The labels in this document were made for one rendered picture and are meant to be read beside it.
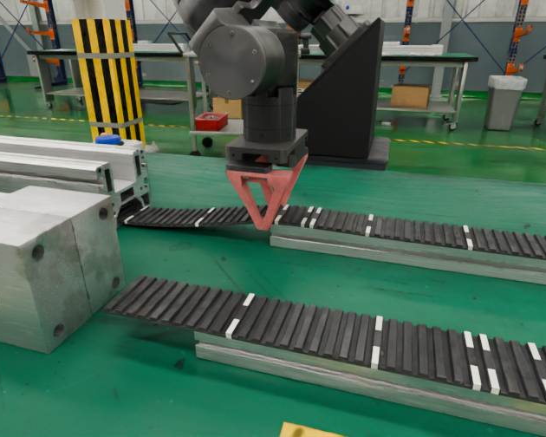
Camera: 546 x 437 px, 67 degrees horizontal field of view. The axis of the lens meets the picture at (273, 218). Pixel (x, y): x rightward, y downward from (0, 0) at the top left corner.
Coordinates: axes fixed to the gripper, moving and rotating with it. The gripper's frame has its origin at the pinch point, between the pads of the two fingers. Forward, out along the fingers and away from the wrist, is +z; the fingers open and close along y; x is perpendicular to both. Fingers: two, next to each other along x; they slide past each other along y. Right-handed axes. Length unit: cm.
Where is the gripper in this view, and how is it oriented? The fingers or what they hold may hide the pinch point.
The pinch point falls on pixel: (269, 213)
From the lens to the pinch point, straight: 48.8
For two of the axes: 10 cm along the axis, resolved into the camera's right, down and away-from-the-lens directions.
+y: -2.9, 3.9, -8.7
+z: 0.0, 9.1, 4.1
